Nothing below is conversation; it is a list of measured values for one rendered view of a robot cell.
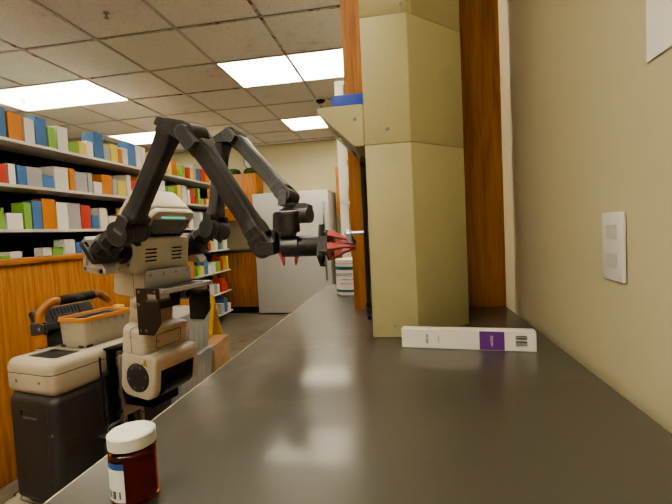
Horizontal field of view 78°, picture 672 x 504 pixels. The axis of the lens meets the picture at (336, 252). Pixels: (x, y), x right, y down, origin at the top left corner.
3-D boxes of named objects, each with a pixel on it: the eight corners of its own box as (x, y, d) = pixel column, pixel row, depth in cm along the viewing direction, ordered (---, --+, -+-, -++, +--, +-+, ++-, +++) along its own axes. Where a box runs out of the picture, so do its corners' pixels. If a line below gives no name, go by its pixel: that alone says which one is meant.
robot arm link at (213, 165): (193, 135, 123) (169, 132, 113) (206, 123, 121) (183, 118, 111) (272, 256, 123) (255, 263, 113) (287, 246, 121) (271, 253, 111)
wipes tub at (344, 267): (368, 290, 180) (367, 256, 179) (366, 295, 167) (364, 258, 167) (339, 291, 182) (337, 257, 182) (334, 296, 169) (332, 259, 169)
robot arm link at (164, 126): (178, 108, 123) (155, 102, 113) (214, 131, 121) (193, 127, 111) (126, 233, 136) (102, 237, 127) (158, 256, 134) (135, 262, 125)
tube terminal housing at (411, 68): (460, 310, 130) (451, 59, 126) (478, 337, 98) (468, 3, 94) (380, 311, 134) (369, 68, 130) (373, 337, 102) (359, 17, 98)
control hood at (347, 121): (374, 165, 132) (372, 133, 131) (364, 145, 100) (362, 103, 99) (338, 167, 134) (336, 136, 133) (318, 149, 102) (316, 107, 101)
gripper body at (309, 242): (325, 223, 113) (298, 224, 114) (323, 255, 108) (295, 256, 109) (329, 235, 119) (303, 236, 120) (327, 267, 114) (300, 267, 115)
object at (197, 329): (215, 344, 339) (213, 304, 337) (175, 369, 279) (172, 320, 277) (168, 344, 345) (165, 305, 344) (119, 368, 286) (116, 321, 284)
